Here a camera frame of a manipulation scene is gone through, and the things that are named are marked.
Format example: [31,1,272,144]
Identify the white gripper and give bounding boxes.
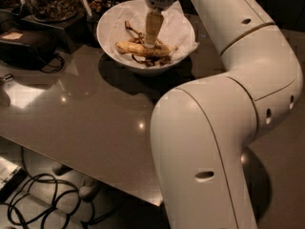
[144,0,175,48]

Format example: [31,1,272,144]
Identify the ripe spotted banana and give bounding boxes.
[115,41,178,57]

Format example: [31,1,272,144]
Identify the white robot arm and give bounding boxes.
[151,0,303,229]

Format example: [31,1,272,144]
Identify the white paper bowl liner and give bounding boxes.
[99,0,198,75]

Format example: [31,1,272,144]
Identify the white ceramic bowl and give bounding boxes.
[96,0,198,76]

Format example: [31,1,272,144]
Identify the brown banana peel scraps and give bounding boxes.
[125,21,171,68]

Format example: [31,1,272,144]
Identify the white label tag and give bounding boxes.
[81,0,92,17]

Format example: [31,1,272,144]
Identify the dark metal stand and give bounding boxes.
[21,11,92,53]

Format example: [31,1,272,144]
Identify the glass jar of nuts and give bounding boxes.
[25,0,78,23]

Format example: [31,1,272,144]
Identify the black box device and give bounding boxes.
[0,29,57,71]

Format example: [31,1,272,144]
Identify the white shoe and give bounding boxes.
[78,177,99,200]

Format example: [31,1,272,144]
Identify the grey floor box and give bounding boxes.
[0,156,27,202]

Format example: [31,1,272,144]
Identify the black cable on table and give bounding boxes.
[27,46,66,74]

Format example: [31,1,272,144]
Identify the black floor cable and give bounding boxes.
[7,146,128,229]

